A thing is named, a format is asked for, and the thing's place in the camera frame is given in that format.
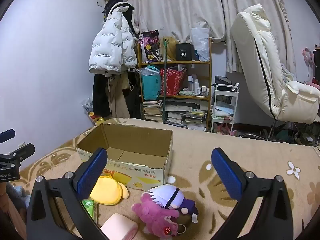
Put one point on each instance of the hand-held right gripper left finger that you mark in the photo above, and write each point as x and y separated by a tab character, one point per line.
92	173

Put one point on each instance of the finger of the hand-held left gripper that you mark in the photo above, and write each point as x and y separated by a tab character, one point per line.
25	151
7	135

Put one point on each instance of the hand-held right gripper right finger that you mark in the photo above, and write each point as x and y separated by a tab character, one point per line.
226	175

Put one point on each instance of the yellow round plush toy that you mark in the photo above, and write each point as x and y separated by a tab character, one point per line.
108	192

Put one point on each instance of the printed cardboard box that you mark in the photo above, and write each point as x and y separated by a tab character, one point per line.
141	172

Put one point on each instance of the white-haired purple plush doll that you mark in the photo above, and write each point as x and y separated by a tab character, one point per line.
166	196

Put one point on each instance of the pink bear plush toy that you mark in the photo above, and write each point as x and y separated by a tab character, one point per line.
155	215

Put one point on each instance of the person's left forearm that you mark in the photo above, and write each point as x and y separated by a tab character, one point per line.
18	195

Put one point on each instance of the green packet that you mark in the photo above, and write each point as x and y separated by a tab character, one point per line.
90	208

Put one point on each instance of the yellow red packet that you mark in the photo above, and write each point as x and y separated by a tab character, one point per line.
96	118

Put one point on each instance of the white trolley cart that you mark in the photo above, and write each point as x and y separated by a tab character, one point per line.
236	110

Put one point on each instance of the light blue folded cloth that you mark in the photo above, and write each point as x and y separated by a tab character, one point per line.
223	108

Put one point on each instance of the patterned plastic bag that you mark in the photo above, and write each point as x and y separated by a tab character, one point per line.
87	105

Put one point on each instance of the stack of books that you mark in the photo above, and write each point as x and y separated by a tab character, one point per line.
153	111
186	117

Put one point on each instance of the dark hanging coat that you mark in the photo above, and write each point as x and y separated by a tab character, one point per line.
101	95

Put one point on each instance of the beige hanging garment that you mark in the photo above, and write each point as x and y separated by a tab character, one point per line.
117	97

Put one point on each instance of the black hanging clothes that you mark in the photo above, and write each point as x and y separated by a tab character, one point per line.
135	92

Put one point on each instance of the row of white bottles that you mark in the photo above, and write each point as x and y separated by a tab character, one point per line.
197	86

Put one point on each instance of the black bag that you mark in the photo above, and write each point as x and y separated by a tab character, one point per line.
222	81

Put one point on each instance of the red patterned bag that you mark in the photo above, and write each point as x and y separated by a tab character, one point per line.
173	82

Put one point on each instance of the teal bag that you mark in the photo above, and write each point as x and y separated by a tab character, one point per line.
151	85

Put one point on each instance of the green pole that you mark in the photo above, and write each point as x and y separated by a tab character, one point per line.
165	85

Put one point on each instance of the wooden shelf rack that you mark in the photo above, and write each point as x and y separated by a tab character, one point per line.
172	62

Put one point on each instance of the cream padded recliner chair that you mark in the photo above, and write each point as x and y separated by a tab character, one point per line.
262	55

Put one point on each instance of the white printed puffer jacket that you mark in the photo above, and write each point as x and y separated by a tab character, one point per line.
110	47

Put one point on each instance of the black box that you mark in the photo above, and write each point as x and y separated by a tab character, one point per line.
183	52

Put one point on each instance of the clear plastic bag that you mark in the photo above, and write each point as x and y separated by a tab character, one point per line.
200	42

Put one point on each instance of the yellow wig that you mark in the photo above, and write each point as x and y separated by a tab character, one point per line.
172	47

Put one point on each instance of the colourful printed bag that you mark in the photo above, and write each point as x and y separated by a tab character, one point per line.
149	47

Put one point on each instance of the pink desk fan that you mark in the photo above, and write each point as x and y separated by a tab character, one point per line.
308	56

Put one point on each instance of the pale floral curtain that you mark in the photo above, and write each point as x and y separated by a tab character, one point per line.
180	7

